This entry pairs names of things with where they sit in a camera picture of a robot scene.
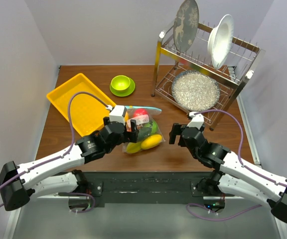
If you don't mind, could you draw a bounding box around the dark green fake avocado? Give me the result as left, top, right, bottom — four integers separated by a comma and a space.
137, 127, 152, 142

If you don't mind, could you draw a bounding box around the white deep plate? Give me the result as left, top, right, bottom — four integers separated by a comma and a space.
207, 14, 234, 69

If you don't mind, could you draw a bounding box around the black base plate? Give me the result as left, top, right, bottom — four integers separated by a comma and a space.
73, 170, 223, 207

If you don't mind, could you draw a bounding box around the yellow fake mango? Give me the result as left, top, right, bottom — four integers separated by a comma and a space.
141, 134, 162, 150

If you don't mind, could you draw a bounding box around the green saucer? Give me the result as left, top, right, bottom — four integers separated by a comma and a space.
110, 78, 136, 97

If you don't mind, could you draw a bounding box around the light green fake fruit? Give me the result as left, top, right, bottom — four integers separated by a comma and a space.
148, 119, 158, 134

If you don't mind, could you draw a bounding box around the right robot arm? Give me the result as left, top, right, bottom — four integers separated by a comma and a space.
169, 123, 287, 224

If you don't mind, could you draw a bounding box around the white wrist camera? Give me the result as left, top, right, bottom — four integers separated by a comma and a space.
106, 105, 127, 125
187, 112, 204, 130

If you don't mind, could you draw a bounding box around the red fake apple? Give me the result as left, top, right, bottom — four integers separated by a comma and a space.
132, 108, 148, 118

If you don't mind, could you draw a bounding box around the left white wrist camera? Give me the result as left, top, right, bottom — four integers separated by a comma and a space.
106, 105, 127, 125

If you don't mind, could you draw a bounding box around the metal dish rack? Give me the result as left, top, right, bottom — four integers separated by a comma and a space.
150, 22, 266, 130

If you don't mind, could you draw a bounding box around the clear zip top bag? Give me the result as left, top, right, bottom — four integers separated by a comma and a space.
123, 106, 164, 154

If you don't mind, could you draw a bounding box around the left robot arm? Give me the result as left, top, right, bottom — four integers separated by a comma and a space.
0, 117, 139, 211

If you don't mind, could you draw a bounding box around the yellow plastic tray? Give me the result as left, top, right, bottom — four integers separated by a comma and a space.
46, 73, 116, 136

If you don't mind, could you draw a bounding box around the green bowl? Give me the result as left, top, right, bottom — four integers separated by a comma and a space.
110, 75, 131, 93

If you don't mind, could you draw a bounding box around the speckled flat plate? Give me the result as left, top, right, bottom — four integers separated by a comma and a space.
171, 70, 220, 112

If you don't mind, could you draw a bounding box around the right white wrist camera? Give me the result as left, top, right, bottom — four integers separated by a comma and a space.
187, 112, 204, 130

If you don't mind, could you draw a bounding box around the grey reindeer plate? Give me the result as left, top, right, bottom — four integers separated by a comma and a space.
173, 0, 199, 53

